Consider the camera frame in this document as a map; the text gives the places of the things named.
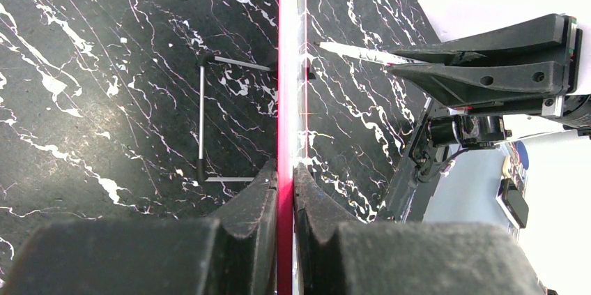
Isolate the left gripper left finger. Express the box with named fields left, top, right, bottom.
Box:
left=1, top=159, right=277, bottom=294

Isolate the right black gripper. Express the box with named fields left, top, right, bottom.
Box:
left=388, top=13, right=583, bottom=107

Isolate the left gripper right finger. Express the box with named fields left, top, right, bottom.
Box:
left=293, top=165, right=545, bottom=294

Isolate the white whiteboard marker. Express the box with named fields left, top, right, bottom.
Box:
left=313, top=41, right=424, bottom=66

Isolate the pink framed whiteboard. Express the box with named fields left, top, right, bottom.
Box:
left=277, top=0, right=306, bottom=294

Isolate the black whiteboard stand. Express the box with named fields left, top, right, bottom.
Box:
left=192, top=53, right=297, bottom=186

